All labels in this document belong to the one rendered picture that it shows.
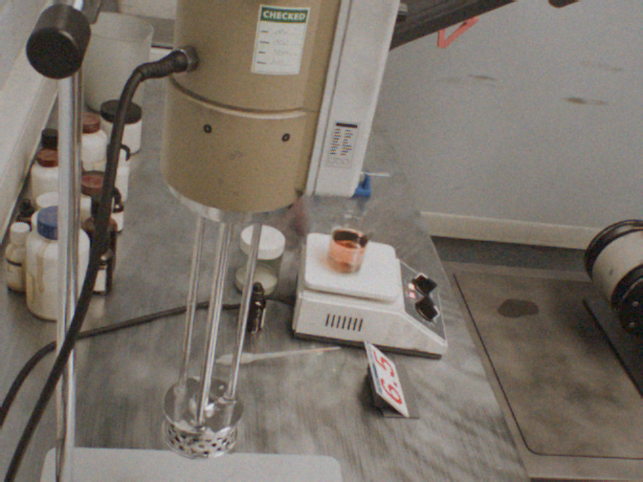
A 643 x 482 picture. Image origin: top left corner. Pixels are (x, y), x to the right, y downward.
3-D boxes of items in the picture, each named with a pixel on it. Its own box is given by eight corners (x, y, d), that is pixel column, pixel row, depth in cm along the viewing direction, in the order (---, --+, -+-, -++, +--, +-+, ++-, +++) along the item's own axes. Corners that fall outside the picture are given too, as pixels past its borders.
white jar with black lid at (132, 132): (139, 158, 139) (141, 119, 135) (97, 153, 137) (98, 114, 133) (141, 140, 144) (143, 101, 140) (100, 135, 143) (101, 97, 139)
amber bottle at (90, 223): (120, 274, 111) (123, 204, 105) (86, 278, 109) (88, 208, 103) (110, 255, 114) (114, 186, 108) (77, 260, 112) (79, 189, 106)
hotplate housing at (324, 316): (433, 302, 118) (448, 256, 114) (443, 362, 107) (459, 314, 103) (279, 278, 116) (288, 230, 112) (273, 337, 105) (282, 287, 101)
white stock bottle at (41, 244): (98, 296, 106) (101, 210, 99) (68, 328, 100) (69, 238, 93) (47, 280, 107) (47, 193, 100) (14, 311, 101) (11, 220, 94)
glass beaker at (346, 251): (317, 273, 104) (328, 220, 100) (326, 252, 109) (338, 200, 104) (363, 287, 103) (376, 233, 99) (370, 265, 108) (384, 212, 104)
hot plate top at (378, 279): (392, 251, 113) (394, 245, 112) (398, 302, 103) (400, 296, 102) (306, 236, 112) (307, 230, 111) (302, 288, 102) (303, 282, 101)
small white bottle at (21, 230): (28, 273, 107) (27, 217, 103) (40, 288, 105) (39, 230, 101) (2, 281, 105) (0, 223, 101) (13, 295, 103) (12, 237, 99)
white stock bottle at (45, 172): (47, 219, 119) (47, 165, 114) (24, 205, 121) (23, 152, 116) (73, 208, 122) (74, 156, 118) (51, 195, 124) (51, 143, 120)
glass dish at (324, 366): (292, 371, 100) (295, 358, 99) (311, 347, 105) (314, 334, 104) (332, 390, 99) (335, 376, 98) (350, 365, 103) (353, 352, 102)
